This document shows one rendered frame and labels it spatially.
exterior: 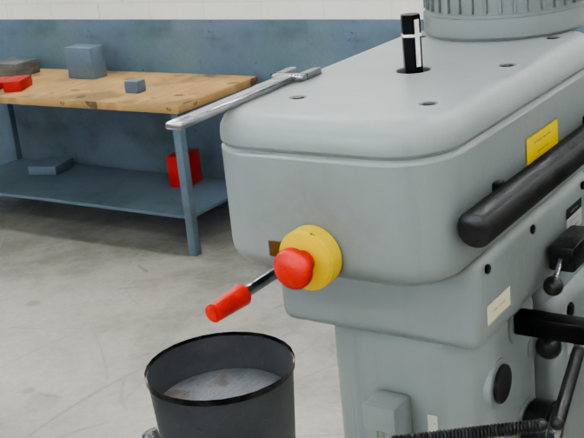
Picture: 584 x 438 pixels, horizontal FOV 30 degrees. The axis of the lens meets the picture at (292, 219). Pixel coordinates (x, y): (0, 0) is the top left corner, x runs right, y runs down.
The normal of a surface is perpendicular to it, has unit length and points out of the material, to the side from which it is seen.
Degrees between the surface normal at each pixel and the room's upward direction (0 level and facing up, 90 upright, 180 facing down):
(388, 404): 0
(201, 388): 0
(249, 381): 0
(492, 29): 90
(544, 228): 90
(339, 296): 90
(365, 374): 90
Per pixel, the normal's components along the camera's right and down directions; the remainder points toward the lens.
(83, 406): -0.10, -0.94
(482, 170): 0.83, 0.10
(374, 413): -0.54, 0.32
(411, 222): -0.08, 0.33
